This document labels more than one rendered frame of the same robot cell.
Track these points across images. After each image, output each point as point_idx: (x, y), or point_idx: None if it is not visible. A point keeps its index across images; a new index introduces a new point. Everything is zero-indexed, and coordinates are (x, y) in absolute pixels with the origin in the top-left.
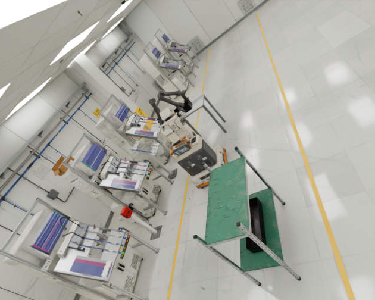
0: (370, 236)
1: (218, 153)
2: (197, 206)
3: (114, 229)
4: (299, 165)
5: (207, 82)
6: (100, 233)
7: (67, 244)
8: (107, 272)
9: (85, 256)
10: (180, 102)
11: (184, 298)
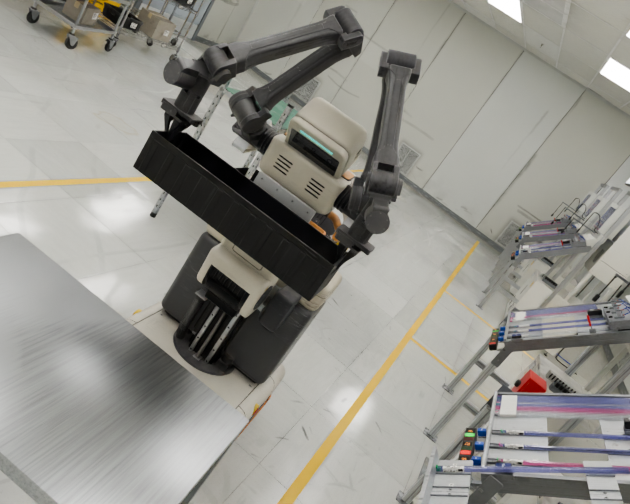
0: (136, 154)
1: (149, 307)
2: (290, 384)
3: (534, 338)
4: (61, 191)
5: None
6: (566, 331)
7: (628, 300)
8: (515, 314)
9: (576, 314)
10: (242, 90)
11: (368, 323)
